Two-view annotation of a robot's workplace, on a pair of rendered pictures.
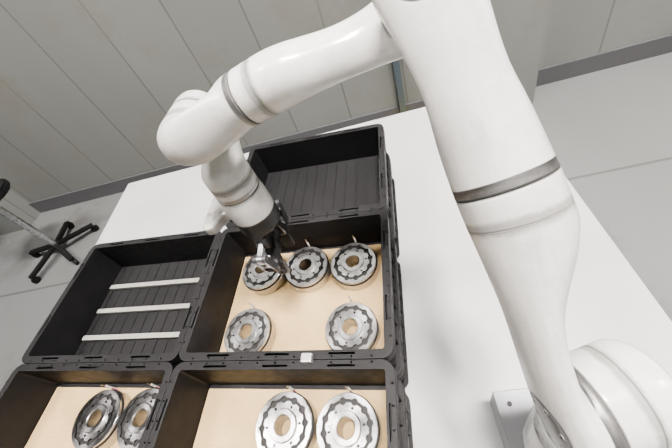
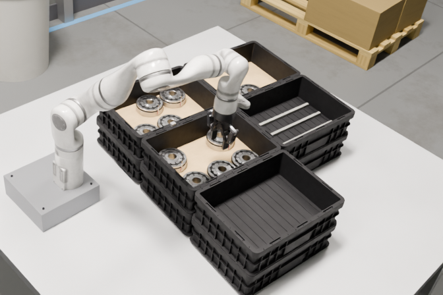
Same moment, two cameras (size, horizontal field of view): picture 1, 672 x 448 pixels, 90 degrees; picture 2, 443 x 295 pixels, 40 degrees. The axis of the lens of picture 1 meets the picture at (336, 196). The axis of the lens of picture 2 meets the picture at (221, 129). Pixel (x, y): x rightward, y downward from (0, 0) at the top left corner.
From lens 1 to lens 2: 1.86 m
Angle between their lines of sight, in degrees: 77
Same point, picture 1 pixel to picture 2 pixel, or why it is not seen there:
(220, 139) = not seen: hidden behind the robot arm
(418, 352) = (144, 202)
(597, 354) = (74, 111)
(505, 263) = not seen: hidden behind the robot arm
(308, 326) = (196, 157)
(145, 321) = (286, 122)
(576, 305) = (71, 260)
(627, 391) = (67, 103)
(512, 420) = (88, 179)
